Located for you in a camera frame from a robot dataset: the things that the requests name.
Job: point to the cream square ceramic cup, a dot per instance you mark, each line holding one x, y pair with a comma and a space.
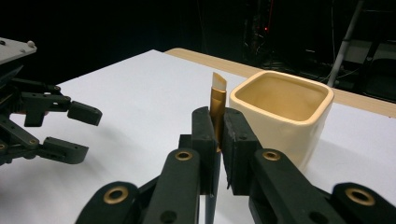
280, 137

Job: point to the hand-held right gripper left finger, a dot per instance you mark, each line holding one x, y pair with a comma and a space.
202, 146

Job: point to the dark paintbrush with gold ferrule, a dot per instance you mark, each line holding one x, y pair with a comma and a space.
218, 105

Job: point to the grey metal stand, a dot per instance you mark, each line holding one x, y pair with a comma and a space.
344, 43

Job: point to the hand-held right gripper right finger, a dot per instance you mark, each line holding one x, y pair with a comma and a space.
239, 149

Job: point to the dark equipment rack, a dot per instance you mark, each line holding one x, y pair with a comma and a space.
260, 31

